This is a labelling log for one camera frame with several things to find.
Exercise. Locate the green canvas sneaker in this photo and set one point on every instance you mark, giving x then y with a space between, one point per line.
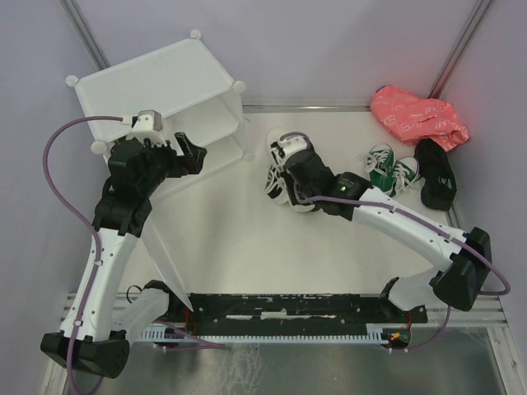
378 164
405 174

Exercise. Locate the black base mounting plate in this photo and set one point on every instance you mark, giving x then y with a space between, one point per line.
234 313

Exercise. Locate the black white canvas sneaker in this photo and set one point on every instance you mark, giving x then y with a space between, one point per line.
271 187

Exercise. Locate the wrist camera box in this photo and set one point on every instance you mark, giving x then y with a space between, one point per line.
291 143
146 126

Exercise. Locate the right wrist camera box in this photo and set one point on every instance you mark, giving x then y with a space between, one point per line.
291 143

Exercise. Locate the aluminium frame rail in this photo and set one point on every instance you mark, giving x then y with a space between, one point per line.
259 105

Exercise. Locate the white slotted cable duct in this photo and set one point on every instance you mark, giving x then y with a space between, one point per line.
360 334

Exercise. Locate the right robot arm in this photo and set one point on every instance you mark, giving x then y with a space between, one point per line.
460 260

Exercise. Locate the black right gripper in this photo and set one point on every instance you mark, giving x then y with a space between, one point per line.
289 180

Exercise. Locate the pink patterned bag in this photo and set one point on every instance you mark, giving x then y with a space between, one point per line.
411 118

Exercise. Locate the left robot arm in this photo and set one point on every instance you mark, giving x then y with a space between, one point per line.
93 338

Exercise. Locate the white plastic shoe cabinet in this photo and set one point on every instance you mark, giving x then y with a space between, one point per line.
181 87

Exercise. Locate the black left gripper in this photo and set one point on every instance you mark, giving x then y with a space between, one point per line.
193 157

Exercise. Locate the black slip-on shoe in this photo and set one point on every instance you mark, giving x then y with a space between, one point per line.
439 188
305 208

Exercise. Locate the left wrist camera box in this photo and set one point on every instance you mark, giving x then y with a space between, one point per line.
146 126

